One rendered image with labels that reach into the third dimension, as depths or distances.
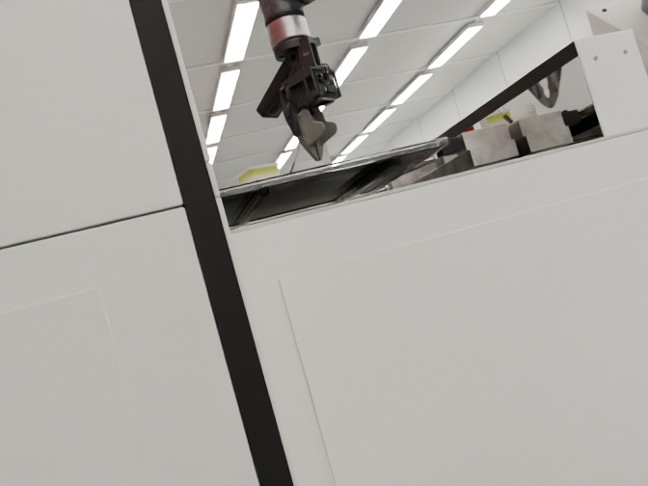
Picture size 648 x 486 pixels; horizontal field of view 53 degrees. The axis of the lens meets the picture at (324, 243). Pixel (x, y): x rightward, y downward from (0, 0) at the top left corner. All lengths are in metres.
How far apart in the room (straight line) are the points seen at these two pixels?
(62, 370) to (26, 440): 0.04
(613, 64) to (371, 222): 0.43
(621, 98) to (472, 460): 0.51
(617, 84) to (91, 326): 0.74
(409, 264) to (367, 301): 0.06
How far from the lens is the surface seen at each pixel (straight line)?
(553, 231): 0.77
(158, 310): 0.43
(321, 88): 1.16
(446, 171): 1.09
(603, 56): 0.95
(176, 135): 0.45
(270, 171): 1.44
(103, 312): 0.43
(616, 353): 0.80
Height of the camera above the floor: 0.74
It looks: 4 degrees up
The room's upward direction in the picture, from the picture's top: 16 degrees counter-clockwise
